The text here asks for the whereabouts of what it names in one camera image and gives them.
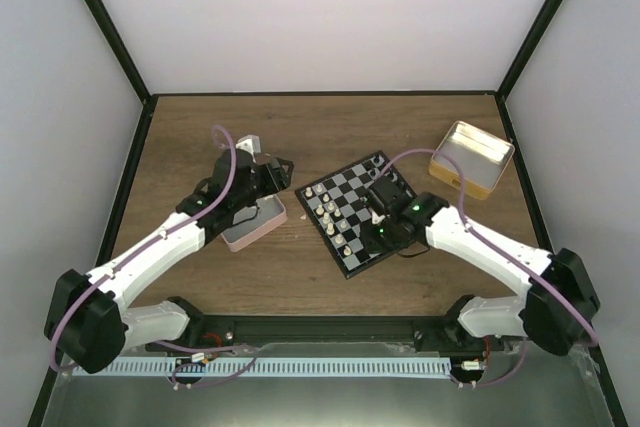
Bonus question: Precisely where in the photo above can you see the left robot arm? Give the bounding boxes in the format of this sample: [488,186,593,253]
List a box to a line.
[44,148,294,373]

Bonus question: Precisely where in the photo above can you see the black white chessboard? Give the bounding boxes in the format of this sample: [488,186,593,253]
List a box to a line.
[295,150,430,279]

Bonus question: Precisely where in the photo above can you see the light blue slotted rail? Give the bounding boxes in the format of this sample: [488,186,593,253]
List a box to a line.
[98,357,451,380]

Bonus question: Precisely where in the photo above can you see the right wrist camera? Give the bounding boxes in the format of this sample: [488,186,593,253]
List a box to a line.
[371,211,386,225]

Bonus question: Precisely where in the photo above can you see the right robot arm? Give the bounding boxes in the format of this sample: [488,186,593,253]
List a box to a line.
[362,177,600,356]

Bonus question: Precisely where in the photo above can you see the yellow metal tin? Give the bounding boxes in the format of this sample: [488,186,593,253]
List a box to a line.
[429,121,515,200]

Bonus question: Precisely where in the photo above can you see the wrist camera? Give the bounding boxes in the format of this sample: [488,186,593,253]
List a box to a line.
[371,211,386,225]
[236,135,262,155]

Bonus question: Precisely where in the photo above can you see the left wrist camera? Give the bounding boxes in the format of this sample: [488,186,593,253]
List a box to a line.
[236,135,262,155]

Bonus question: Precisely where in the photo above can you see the black aluminium frame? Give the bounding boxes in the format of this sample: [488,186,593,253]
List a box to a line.
[27,0,640,427]

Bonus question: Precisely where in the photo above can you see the pink metal tin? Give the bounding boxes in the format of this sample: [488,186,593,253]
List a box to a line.
[221,195,287,252]

